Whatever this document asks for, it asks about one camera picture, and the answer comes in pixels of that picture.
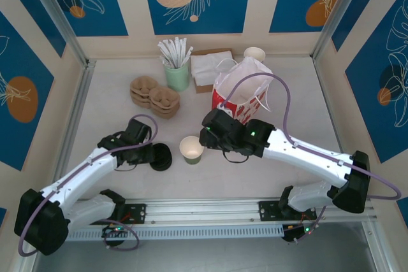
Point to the green paper coffee cup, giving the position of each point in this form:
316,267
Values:
191,151

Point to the red white paper bag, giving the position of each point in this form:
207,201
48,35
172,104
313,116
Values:
248,71

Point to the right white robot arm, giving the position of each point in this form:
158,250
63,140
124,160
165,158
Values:
312,157

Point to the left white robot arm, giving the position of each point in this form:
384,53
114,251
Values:
79,173

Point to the cardboard napkin box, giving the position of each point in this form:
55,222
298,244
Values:
202,88

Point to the small electronics board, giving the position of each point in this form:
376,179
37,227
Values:
294,232
116,230

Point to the mint green straw holder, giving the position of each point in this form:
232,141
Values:
178,79

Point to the white paper napkins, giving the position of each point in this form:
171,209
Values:
207,65

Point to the white wrapped straw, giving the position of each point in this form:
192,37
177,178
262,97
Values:
181,49
164,61
170,52
184,50
188,55
164,52

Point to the aluminium frame beam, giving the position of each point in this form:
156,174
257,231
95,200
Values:
76,100
379,253

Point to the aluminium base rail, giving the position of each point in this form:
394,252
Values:
204,208

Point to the aluminium frame post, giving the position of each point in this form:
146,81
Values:
57,14
341,7

